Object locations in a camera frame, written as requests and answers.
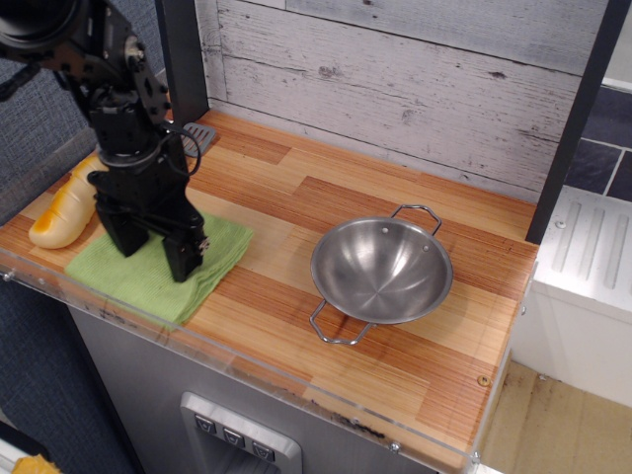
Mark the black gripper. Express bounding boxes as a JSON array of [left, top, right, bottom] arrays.
[[88, 106, 209, 282]]

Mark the green towel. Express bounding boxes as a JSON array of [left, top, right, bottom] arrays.
[[64, 213, 254, 324]]

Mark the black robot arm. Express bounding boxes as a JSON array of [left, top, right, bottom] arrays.
[[1, 1, 212, 282]]

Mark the yellow toy bread loaf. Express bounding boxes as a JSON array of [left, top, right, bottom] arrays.
[[29, 153, 106, 249]]

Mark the clear acrylic table edge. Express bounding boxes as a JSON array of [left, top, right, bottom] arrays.
[[1, 251, 482, 473]]

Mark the grey cabinet with button panel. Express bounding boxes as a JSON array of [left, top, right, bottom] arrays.
[[71, 308, 472, 473]]

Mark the yellow object bottom left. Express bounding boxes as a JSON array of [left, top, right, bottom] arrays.
[[11, 455, 61, 474]]

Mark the white plastic appliance box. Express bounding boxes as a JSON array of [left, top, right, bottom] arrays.
[[511, 187, 631, 406]]

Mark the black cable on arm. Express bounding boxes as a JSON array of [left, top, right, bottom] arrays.
[[160, 121, 202, 178]]

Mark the grey toy spatula green handle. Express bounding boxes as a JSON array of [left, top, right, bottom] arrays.
[[182, 122, 216, 158]]

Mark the black vertical post left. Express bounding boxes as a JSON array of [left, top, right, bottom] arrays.
[[155, 0, 209, 125]]

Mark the black vertical post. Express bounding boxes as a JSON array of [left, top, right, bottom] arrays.
[[155, 0, 209, 125], [525, 0, 631, 245]]

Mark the steel bowl with handles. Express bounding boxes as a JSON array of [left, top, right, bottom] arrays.
[[309, 204, 453, 346]]

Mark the black vertical post right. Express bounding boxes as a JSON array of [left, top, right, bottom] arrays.
[[525, 0, 631, 245]]

